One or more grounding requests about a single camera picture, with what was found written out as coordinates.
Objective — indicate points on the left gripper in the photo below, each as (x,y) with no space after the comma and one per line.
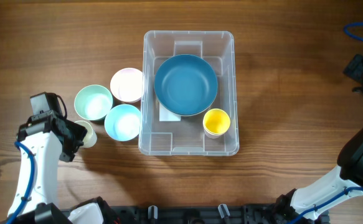
(68,155)

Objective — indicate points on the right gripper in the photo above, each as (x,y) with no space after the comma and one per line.
(357,66)

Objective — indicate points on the cream plastic cup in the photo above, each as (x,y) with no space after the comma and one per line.
(91,137)

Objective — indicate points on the mint green small bowl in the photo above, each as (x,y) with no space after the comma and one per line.
(93,102)

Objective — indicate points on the light blue small bowl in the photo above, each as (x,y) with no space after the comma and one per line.
(122,123)

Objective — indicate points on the pale pink small bowl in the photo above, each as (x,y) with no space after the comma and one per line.
(127,85)

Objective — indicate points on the clear plastic storage container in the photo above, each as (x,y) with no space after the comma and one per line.
(187,137)

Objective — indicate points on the dark blue bowl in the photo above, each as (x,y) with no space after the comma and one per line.
(186,85)

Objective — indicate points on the yellow plastic cup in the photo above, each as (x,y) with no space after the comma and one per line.
(216,121)

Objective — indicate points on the pink plastic cup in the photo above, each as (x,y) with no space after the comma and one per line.
(213,135)

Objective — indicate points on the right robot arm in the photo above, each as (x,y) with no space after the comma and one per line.
(342,183)

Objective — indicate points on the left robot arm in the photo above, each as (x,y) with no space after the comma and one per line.
(47,138)

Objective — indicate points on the white label in container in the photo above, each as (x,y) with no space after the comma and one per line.
(166,116)

